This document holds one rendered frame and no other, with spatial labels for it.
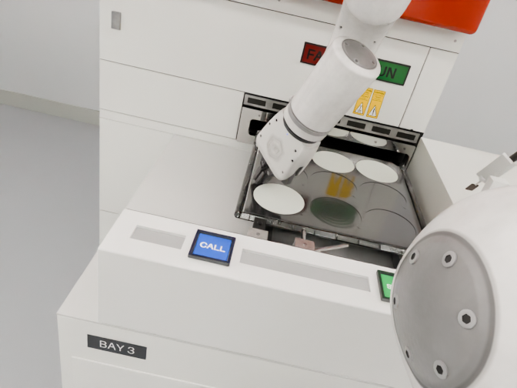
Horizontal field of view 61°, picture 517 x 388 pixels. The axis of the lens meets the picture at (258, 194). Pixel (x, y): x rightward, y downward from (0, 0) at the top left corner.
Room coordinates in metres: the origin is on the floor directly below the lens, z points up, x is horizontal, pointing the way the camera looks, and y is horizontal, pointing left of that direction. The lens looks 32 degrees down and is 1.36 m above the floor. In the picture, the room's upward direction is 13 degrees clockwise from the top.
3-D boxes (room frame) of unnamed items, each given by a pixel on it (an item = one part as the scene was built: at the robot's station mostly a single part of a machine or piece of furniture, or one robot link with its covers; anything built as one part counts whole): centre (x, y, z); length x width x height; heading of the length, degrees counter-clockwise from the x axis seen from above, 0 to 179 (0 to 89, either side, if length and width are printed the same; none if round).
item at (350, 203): (0.83, -0.15, 0.90); 0.34 x 0.34 x 0.01; 1
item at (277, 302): (0.46, -0.09, 0.89); 0.55 x 0.09 x 0.14; 91
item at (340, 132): (1.04, -0.13, 0.89); 0.44 x 0.02 x 0.10; 91
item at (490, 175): (0.72, -0.40, 1.03); 0.06 x 0.04 x 0.13; 1
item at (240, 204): (0.82, 0.03, 0.90); 0.37 x 0.01 x 0.01; 1
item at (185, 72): (1.05, 0.05, 1.02); 0.81 x 0.03 x 0.40; 91
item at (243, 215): (0.65, -0.15, 0.90); 0.38 x 0.01 x 0.01; 91
